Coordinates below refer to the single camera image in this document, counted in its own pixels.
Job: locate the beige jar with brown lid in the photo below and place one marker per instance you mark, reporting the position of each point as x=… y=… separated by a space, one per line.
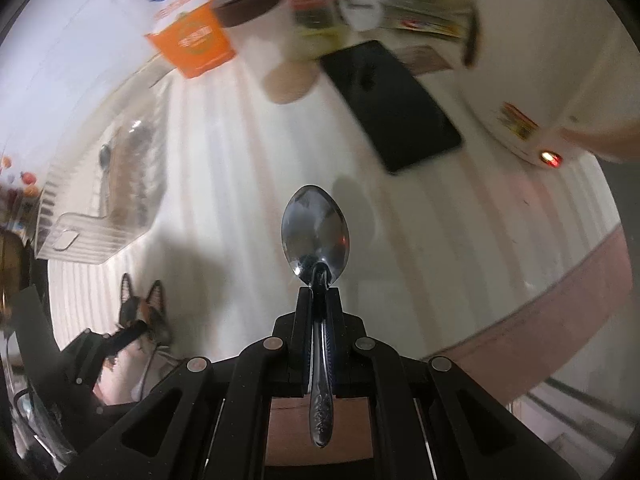
x=245 y=2

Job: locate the red-labelled glass jar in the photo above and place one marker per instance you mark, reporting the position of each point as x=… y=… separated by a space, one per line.
x=310 y=5

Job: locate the clear plastic basket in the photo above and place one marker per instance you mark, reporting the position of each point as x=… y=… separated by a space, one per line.
x=65 y=230

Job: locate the group of fruit wall stickers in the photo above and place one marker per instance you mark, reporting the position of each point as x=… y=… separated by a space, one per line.
x=27 y=178

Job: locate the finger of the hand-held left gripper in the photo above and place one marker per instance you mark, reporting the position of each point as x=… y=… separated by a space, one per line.
x=117 y=335

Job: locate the pink and cream electric kettle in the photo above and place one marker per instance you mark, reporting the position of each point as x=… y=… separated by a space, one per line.
x=540 y=75

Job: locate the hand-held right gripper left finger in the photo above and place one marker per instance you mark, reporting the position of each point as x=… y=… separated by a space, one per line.
x=303 y=312

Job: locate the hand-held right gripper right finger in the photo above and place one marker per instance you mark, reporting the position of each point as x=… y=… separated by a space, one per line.
x=334 y=312

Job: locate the clear plastic bag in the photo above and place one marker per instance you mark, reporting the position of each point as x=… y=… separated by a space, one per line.
x=430 y=5

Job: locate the steel spoon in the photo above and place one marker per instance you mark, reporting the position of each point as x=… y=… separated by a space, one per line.
x=315 y=230

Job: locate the orange white milk carton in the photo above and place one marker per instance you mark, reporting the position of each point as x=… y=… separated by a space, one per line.
x=190 y=35

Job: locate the small brown packet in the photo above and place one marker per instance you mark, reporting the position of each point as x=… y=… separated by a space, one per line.
x=425 y=59

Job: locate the cream mug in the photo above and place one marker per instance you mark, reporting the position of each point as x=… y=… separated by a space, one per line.
x=361 y=9

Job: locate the black smartphone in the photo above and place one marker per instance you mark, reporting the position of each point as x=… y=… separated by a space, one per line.
x=395 y=105

